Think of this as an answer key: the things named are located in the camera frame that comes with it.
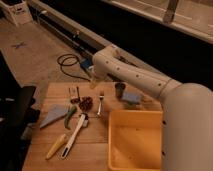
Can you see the dark small cup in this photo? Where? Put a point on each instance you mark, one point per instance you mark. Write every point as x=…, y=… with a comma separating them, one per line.
x=119, y=89

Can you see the white long-handled brush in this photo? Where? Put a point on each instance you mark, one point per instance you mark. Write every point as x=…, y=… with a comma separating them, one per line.
x=81, y=123

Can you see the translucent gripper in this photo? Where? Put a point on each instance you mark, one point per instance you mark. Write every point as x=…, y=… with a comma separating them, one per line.
x=93, y=82

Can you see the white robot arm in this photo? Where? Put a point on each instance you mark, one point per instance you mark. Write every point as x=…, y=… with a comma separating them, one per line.
x=187, y=123

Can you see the silver fork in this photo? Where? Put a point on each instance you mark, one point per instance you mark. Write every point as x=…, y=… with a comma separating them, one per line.
x=101, y=97

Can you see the yellow plastic tray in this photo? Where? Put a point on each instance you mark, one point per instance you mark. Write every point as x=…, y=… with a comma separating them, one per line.
x=134, y=140

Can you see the wooden board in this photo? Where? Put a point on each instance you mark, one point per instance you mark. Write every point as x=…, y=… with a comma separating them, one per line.
x=90, y=149

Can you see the brown pine cone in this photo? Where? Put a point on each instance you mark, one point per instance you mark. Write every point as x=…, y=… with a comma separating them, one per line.
x=86, y=103

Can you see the blue-grey cloth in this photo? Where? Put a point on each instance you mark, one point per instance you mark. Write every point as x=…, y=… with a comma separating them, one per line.
x=55, y=113

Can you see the blue black power device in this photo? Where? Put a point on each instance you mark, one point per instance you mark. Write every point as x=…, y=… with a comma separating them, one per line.
x=86, y=64

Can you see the green pepper toy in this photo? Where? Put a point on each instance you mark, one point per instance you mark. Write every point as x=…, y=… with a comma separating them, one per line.
x=69, y=114

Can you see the black chair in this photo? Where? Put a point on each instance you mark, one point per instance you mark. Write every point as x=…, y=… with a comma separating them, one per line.
x=17, y=114

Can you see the white box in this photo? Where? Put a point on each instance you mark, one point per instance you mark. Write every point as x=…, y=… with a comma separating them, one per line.
x=17, y=14

